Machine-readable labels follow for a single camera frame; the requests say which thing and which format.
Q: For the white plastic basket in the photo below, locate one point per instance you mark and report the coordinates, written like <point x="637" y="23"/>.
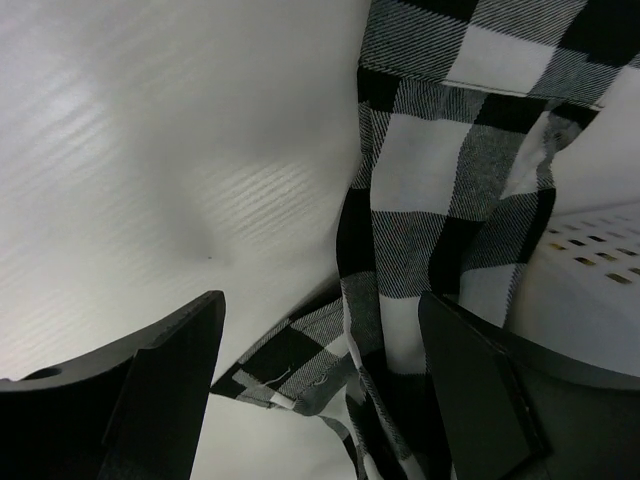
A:
<point x="580" y="293"/>

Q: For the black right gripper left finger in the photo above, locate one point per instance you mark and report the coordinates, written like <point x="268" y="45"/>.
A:
<point x="132" y="409"/>

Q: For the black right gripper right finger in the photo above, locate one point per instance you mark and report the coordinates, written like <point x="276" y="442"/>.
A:
<point x="513" y="409"/>

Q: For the black white checked shirt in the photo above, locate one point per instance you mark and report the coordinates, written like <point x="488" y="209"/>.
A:
<point x="462" y="106"/>

